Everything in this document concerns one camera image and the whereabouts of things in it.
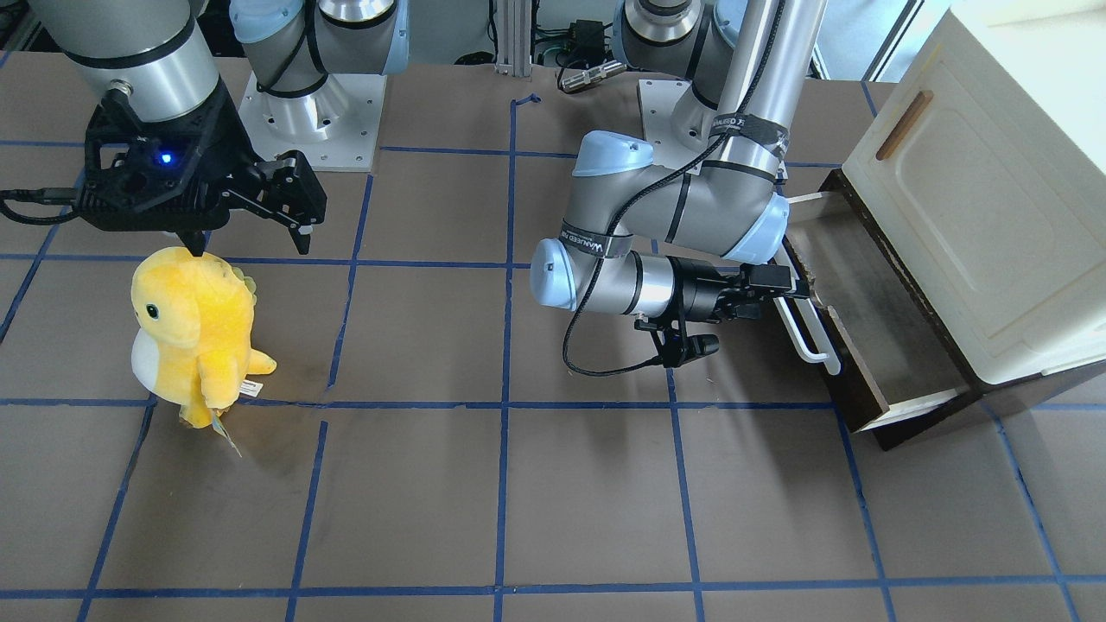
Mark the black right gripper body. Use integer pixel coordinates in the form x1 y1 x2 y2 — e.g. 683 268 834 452
73 82 259 232

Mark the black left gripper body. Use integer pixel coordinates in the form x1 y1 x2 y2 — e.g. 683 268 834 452
669 257 757 323

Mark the white drawer handle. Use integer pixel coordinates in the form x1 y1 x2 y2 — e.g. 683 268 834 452
772 298 844 377

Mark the dark wooden drawer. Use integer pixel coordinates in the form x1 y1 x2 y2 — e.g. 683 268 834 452
785 191 968 432

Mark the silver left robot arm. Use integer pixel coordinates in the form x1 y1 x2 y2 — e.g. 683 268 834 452
530 1 826 317

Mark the dark wooden drawer cabinet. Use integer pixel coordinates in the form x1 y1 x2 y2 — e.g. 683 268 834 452
817 168 1106 452

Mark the yellow plush dinosaur toy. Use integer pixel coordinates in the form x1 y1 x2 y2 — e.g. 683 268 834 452
131 245 277 440

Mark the cream plastic storage box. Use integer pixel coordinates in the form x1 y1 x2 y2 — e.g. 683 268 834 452
842 1 1105 384

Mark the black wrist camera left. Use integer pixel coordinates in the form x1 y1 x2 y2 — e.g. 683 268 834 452
633 317 720 369

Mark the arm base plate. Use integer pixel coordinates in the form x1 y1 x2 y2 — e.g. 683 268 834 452
238 74 388 172

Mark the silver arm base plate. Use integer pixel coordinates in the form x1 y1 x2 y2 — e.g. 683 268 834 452
639 77 716 169

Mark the aluminium frame post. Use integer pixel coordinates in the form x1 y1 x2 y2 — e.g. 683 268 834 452
493 0 534 81

